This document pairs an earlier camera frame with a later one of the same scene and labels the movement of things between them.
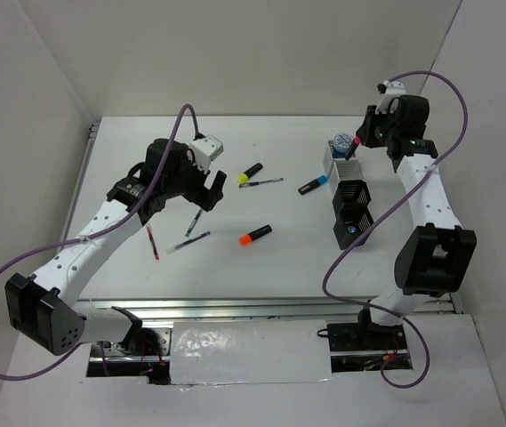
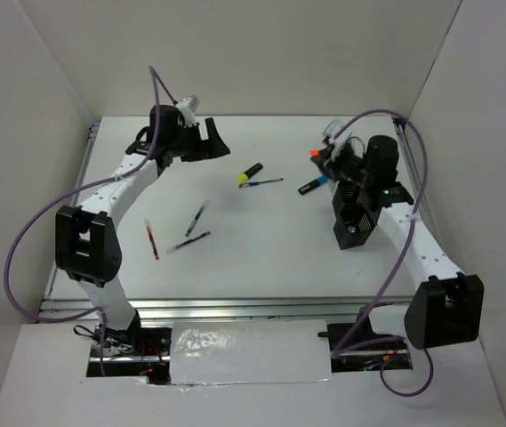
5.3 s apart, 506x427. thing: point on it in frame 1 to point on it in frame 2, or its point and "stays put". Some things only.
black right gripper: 365,131 to 333,162
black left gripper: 206,198 to 212,149
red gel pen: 153,243 stays put
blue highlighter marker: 311,185 stays put
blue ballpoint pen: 255,183 stays put
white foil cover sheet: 208,352 stays put
